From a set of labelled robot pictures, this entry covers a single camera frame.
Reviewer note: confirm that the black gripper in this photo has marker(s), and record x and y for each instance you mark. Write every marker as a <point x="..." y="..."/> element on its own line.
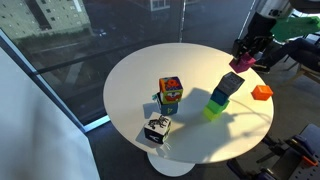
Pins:
<point x="258" y="28"/>

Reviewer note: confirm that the pink block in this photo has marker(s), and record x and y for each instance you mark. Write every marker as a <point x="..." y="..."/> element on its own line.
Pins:
<point x="245" y="64"/>

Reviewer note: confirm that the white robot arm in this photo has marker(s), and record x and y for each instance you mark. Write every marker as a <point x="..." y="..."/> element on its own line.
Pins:
<point x="276" y="6"/>

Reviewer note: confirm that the grey block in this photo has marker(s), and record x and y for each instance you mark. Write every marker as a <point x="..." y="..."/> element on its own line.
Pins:
<point x="230" y="83"/>

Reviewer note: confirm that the orange block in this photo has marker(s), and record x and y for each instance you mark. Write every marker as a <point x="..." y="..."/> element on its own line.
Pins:
<point x="262" y="92"/>

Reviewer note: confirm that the blue block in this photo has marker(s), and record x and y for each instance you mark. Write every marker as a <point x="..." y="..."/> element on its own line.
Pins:
<point x="219" y="97"/>

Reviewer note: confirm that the green block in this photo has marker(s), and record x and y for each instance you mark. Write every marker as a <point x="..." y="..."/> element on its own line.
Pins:
<point x="217" y="106"/>

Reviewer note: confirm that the yellow-green block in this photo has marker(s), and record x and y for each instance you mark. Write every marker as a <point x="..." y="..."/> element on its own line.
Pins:
<point x="210" y="114"/>

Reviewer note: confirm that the seated person dark trousers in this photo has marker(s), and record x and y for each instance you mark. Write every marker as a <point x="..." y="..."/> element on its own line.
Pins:
<point x="293" y="53"/>

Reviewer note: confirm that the wooden chair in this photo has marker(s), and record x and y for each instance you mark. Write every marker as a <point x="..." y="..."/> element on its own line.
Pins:
<point x="305" y="73"/>

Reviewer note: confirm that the colourful soft cube orange print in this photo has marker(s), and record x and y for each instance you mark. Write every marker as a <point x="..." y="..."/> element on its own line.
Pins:
<point x="170" y="89"/>

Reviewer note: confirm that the blue soft cube white face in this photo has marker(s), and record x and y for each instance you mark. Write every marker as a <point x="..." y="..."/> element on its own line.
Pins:
<point x="168" y="109"/>

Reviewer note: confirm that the blue spring clamp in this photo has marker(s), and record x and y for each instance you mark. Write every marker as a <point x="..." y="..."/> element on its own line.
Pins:
<point x="301" y="145"/>

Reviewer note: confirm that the checkered zebra soft cube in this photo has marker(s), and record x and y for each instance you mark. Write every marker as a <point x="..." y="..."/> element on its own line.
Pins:
<point x="157" y="128"/>

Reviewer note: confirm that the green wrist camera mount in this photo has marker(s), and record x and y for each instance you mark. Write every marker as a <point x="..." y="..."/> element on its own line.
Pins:
<point x="293" y="28"/>

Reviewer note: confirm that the white table pedestal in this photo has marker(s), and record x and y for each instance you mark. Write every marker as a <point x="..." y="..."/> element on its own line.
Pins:
<point x="170" y="166"/>

